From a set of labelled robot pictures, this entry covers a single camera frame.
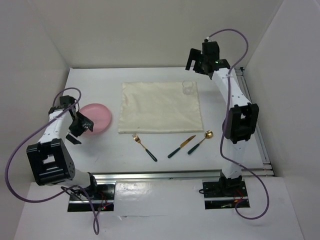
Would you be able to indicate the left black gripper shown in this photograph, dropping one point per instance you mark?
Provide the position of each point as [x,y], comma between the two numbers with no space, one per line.
[85,123]

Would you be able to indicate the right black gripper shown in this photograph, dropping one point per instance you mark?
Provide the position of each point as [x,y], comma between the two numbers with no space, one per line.
[194,55]

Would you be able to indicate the pink plastic plate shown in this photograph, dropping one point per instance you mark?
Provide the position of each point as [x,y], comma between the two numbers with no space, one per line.
[99,114]

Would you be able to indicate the clear plastic cup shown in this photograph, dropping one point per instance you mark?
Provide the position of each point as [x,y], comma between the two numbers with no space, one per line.
[187,87]

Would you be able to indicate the gold fork green handle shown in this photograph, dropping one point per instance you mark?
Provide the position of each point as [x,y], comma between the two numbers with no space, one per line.
[138,140]

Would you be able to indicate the cream cloth placemat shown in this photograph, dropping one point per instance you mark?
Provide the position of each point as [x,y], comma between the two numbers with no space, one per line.
[159,108]

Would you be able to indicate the gold spoon green handle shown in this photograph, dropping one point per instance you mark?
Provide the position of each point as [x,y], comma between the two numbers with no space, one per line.
[207,135]

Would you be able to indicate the gold knife green handle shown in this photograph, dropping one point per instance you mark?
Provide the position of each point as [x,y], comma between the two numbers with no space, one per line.
[181,146]

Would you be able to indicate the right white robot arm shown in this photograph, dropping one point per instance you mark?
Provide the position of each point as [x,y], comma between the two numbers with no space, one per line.
[241,120]

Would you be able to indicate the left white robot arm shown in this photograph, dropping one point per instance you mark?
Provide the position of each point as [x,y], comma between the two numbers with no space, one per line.
[50,161]

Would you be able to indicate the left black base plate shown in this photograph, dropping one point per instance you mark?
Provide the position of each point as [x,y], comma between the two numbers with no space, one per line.
[102,200]

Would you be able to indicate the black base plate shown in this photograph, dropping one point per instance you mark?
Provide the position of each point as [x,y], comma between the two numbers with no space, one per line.
[216,198]
[102,200]

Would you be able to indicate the aluminium front rail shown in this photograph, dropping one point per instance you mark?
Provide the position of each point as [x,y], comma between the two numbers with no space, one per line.
[156,175]

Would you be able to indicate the aluminium side rail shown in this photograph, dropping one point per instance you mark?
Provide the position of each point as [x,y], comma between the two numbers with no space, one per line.
[256,156]

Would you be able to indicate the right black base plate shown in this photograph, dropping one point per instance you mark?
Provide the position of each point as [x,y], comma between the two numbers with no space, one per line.
[216,198]

